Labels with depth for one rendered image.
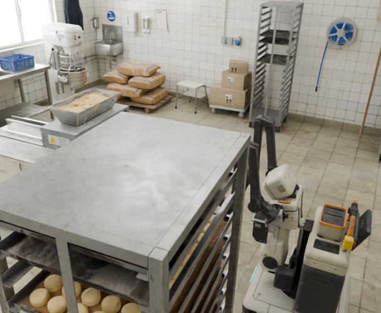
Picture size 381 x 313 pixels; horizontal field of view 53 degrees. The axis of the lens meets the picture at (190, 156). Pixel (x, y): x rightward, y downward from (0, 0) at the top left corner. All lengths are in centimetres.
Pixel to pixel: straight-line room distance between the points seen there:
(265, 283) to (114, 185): 211
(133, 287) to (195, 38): 624
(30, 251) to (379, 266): 321
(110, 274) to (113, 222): 15
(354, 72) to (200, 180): 547
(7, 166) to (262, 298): 231
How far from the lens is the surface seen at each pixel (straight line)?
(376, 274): 372
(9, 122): 413
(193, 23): 692
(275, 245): 265
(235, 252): 147
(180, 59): 714
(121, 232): 80
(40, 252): 103
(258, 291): 286
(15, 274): 113
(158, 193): 91
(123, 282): 91
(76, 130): 295
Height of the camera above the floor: 231
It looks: 27 degrees down
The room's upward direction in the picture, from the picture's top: 1 degrees clockwise
